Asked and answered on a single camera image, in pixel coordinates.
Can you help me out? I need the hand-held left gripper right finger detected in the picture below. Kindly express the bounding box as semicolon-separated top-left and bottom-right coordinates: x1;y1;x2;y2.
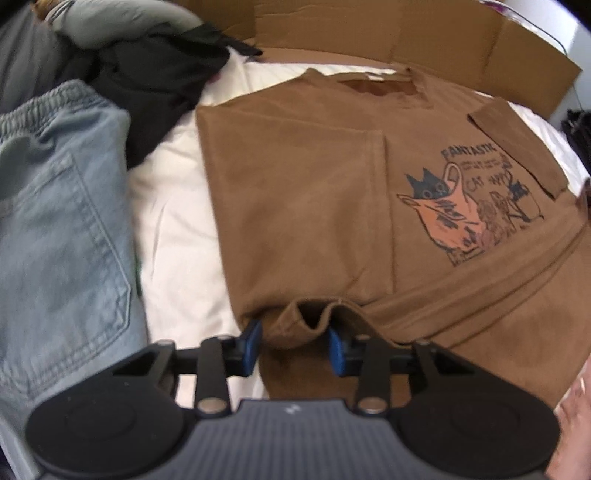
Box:
329;325;467;415

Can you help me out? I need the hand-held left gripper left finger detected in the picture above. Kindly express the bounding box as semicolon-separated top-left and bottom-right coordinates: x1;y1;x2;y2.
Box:
111;320;264;413

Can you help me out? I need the brown printed t-shirt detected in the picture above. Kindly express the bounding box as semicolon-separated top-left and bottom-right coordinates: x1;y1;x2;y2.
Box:
196;67;591;407

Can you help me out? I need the person's right forearm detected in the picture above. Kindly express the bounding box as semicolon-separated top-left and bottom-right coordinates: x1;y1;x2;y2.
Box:
545;431;591;480

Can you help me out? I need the black knit clothes pile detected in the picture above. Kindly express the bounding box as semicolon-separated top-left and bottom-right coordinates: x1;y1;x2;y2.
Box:
561;108;591;158

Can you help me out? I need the person's right hand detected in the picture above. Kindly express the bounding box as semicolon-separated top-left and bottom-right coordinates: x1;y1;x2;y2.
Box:
554;371;591;435

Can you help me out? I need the cream printed bed sheet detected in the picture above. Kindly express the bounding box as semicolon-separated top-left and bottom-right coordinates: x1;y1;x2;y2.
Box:
127;60;591;402

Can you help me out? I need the black garment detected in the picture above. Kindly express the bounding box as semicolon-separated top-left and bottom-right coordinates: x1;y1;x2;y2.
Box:
55;23;264;169

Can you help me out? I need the flat cardboard sheet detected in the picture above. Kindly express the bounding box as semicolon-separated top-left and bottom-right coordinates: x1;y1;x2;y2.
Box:
175;0;583;118

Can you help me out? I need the grey neck pillow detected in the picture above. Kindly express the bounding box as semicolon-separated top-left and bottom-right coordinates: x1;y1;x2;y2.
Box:
48;0;204;49

